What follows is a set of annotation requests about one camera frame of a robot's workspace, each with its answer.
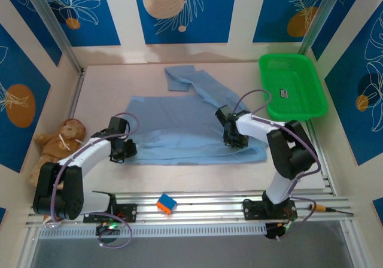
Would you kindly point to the light blue long sleeve shirt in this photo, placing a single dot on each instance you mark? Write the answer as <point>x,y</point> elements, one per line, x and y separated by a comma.
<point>179,121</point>

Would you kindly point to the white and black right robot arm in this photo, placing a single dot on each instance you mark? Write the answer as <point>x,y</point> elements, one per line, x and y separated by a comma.
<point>293,151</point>

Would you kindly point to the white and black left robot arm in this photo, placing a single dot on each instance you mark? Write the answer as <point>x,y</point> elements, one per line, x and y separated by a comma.
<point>60,190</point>

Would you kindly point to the brown teddy bear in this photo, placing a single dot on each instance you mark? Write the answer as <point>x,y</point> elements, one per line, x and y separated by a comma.
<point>70,130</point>

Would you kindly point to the blue and orange block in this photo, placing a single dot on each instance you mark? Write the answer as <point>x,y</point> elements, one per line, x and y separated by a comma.
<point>167,203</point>

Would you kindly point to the black controller board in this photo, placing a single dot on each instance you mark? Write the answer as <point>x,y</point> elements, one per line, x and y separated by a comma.
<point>109,227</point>
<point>273,230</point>

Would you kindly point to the green plastic basket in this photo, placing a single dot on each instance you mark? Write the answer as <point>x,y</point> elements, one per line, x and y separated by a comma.
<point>308,100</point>

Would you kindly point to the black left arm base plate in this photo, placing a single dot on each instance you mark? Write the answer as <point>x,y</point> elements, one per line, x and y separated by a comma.
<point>128,212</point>

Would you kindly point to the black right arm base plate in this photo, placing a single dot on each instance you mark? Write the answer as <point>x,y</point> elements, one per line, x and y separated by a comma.
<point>254,209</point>

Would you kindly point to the aluminium rail frame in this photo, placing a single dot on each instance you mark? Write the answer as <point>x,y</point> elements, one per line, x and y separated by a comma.
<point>209,209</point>

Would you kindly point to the aluminium corner post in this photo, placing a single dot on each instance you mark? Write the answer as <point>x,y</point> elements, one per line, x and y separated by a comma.
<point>57,31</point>
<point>320,13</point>

